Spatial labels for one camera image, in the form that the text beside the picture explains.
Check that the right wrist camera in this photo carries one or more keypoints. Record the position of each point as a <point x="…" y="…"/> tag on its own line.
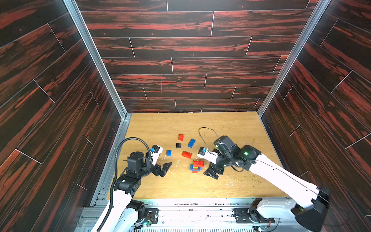
<point x="207" y="155"/>

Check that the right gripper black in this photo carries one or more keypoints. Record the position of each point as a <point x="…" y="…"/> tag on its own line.
<point x="218" y="164"/>

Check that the right aluminium corner post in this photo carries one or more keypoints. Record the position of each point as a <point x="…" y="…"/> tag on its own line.
<point x="302" y="39"/>

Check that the left aluminium corner post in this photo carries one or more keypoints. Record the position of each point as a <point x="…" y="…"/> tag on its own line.
<point x="84" y="32"/>

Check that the red long lego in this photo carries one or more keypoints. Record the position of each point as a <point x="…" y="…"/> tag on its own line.
<point x="198" y="163"/>
<point x="186" y="154"/>

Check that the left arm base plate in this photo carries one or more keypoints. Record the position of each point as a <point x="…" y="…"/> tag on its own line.
<point x="148" y="216"/>

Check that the aluminium front rail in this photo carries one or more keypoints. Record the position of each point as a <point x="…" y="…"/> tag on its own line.
<point x="194" y="215"/>

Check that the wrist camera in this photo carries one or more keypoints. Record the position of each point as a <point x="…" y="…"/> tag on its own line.
<point x="157" y="149"/>
<point x="207" y="155"/>

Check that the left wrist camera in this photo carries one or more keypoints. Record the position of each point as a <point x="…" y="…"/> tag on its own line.
<point x="157" y="149"/>

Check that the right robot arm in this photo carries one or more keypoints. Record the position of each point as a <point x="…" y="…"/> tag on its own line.
<point x="307" y="203"/>

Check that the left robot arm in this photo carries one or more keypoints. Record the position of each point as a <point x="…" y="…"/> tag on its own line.
<point x="123" y="212"/>

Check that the aluminium corner post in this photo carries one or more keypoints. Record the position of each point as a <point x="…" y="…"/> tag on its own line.
<point x="302" y="39"/>
<point x="84" y="32"/>

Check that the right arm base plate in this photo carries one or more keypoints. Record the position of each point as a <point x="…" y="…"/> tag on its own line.
<point x="244" y="216"/>

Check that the blue long lego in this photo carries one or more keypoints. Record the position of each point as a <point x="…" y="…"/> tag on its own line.
<point x="191" y="143"/>
<point x="194" y="168"/>

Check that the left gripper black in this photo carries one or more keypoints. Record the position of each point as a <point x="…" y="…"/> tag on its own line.
<point x="164" y="168"/>

